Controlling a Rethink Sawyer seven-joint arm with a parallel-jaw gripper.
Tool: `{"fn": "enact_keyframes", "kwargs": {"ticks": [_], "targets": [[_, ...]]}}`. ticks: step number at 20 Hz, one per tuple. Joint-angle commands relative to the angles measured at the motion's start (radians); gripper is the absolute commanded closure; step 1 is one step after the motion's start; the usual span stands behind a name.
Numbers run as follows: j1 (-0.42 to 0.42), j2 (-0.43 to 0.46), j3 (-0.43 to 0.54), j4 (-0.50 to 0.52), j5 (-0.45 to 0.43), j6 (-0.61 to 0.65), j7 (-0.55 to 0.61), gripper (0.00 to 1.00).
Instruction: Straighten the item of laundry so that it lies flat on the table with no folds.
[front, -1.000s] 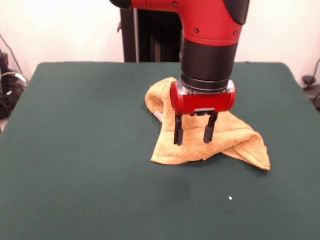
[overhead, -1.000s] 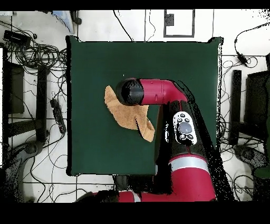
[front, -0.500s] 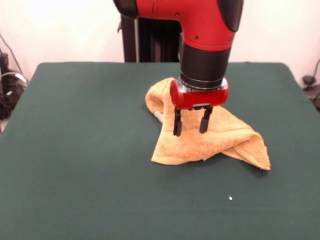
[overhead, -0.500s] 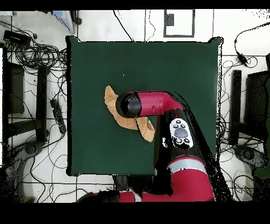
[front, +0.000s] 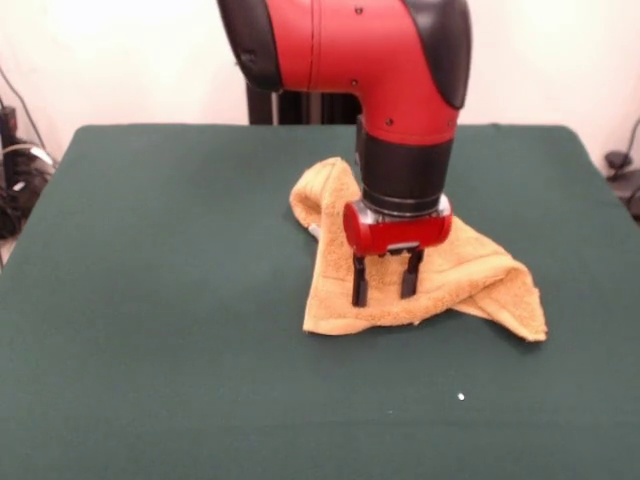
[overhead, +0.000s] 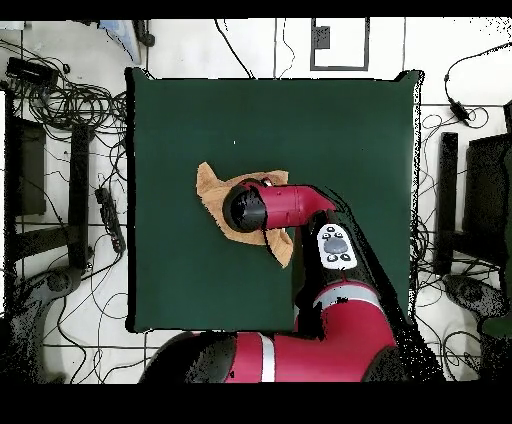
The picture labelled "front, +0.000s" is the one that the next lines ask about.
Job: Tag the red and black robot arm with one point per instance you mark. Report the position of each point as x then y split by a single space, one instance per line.
360 60

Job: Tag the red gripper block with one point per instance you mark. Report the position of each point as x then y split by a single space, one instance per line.
400 235

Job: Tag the black floor device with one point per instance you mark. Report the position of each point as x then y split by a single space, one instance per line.
627 187

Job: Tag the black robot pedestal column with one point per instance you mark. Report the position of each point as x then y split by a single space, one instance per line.
300 107

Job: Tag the orange terry towel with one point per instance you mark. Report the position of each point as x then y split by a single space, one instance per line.
475 280

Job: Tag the dark green table cloth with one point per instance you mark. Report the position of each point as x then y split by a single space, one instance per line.
150 300

